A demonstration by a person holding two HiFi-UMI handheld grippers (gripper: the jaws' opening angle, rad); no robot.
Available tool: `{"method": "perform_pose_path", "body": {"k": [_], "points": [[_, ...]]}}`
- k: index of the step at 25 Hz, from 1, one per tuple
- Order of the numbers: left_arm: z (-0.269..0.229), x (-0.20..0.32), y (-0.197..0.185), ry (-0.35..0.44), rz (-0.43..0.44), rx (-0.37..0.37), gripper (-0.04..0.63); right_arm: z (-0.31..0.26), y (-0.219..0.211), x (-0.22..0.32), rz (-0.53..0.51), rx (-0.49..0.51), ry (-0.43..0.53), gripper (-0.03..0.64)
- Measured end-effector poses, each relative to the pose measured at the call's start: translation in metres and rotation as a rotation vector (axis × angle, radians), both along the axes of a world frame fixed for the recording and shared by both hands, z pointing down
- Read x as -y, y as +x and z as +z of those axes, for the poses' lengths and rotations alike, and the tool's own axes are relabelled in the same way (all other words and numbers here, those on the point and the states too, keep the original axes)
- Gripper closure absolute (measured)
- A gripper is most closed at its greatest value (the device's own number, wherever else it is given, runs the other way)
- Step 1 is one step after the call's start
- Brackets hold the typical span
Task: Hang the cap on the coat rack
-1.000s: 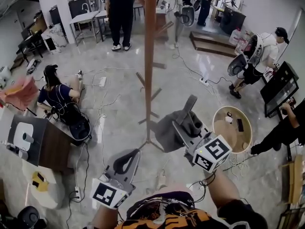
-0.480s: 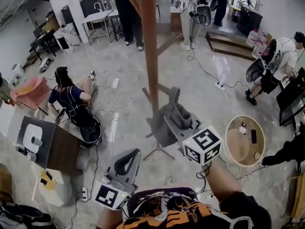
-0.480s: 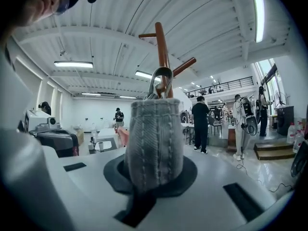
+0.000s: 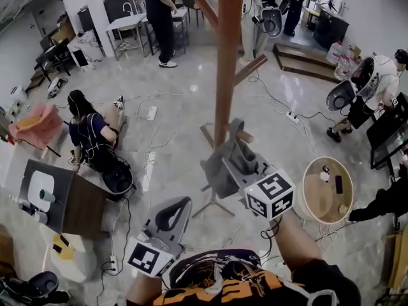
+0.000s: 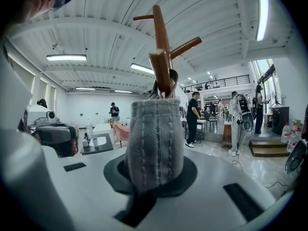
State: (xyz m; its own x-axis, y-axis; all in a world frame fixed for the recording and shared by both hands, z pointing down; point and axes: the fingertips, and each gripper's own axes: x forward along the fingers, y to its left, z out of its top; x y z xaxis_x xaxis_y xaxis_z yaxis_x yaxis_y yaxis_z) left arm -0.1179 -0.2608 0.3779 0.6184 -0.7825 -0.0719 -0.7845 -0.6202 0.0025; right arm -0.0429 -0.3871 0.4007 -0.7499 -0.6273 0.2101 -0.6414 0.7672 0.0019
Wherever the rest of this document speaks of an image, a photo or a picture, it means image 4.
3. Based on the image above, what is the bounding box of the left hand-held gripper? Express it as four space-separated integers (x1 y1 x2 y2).
126 196 193 279

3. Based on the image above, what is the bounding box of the pink chair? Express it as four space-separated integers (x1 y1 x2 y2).
7 103 65 158

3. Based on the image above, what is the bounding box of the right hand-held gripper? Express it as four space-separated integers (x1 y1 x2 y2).
222 117 296 222

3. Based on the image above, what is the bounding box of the cardboard box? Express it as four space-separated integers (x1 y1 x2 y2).
384 224 408 290

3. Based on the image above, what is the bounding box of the white metal table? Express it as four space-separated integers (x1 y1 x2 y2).
105 12 151 61

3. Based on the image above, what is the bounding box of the grey cap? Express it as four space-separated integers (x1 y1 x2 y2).
200 138 256 200

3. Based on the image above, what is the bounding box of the person's black orange shirt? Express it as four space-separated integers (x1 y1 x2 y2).
152 249 361 306

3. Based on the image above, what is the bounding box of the black chair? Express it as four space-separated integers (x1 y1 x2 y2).
179 0 205 29

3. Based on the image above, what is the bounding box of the black glass table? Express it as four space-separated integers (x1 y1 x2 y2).
365 92 408 172

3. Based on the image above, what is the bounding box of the dark wooden cabinet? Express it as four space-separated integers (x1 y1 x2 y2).
18 158 112 239

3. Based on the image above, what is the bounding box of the round wooden side table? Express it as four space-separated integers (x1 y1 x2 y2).
300 156 355 226

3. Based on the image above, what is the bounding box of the person's left forearm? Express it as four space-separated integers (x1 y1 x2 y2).
126 268 173 306

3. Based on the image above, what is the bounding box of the marble pattern cabinet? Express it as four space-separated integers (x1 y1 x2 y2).
66 29 106 72

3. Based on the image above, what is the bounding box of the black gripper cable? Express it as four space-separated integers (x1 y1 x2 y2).
259 215 285 258

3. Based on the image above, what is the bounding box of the brown wooden coat rack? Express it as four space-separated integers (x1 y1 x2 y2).
191 0 269 220

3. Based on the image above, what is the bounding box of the white rounded shell device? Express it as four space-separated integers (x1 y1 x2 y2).
325 80 357 112
260 6 284 38

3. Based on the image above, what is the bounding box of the wooden step platform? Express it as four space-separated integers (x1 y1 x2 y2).
272 42 342 84

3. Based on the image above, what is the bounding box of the pale cup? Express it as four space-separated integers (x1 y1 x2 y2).
38 189 57 203

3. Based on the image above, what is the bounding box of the white tray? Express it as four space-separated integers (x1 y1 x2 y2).
27 169 55 212

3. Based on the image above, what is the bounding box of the person's right forearm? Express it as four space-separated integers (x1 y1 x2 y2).
269 214 323 272

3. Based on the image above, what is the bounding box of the black cabinet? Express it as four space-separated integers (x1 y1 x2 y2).
313 7 351 51

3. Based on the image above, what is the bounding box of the clear water jug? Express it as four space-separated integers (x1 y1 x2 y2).
333 54 355 82
326 41 347 66

